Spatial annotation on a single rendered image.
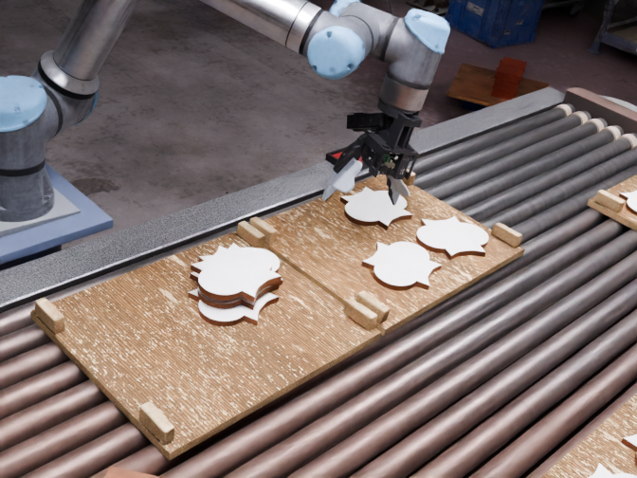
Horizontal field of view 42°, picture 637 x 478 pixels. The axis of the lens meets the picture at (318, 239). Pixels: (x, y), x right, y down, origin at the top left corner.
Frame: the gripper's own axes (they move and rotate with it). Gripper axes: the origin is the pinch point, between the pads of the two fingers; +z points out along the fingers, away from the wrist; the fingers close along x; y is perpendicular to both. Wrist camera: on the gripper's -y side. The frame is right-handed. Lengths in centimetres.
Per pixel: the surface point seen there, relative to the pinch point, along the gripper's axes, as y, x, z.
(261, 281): 14.9, -23.3, 7.1
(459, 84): -232, 207, 50
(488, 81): -234, 228, 46
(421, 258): 11.1, 9.5, 4.8
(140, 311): 11.8, -40.4, 14.9
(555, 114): -44, 84, -6
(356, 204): -8.3, 6.2, 5.1
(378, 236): 1.4, 6.3, 6.4
